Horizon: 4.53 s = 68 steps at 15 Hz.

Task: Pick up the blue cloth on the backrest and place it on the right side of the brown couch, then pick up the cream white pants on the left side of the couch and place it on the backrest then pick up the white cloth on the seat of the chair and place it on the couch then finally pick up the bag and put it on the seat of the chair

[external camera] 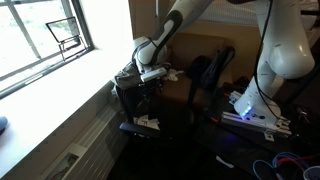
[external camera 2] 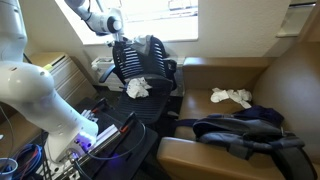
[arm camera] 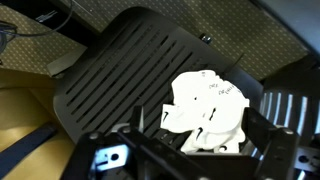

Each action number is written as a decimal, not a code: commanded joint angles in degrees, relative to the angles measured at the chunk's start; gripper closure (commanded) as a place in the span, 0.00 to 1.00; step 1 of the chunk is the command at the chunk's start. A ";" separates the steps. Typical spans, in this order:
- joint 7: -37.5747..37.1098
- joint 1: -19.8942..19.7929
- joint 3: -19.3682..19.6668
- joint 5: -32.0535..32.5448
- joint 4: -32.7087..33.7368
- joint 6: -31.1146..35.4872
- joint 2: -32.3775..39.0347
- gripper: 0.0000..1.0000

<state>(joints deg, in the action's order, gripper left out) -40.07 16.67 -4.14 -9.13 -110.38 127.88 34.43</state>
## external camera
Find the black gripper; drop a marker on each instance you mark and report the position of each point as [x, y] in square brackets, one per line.
[153, 87]

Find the khaki grey cloth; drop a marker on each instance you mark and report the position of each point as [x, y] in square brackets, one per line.
[128, 77]

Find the dark blue cloth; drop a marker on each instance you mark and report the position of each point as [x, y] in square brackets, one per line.
[199, 66]

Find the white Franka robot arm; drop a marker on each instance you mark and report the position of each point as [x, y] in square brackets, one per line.
[286, 50]

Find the small white cloth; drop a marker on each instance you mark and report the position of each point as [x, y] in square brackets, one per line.
[175, 75]

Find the black slatted office chair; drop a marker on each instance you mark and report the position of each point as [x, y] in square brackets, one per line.
[173, 120]

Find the brown leather armchair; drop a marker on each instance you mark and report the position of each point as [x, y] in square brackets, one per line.
[180, 91]

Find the black red bar clamp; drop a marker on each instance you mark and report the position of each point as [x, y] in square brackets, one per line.
[211, 117]
[228, 95]

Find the dark grey backpack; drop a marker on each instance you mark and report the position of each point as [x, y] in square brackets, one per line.
[218, 66]

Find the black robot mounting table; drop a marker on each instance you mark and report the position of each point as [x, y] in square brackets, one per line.
[233, 146]

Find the white paper label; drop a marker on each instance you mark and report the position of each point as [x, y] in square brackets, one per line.
[225, 161]

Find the black framed stand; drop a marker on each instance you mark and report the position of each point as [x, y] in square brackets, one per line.
[63, 30]

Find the white wrist camera block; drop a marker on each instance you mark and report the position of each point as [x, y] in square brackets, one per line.
[153, 75]

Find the white wall radiator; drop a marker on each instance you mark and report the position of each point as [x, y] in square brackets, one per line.
[93, 143]

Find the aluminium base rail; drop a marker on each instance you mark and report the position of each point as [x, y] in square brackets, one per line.
[246, 121]

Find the window frame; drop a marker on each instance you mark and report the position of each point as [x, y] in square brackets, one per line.
[36, 70]

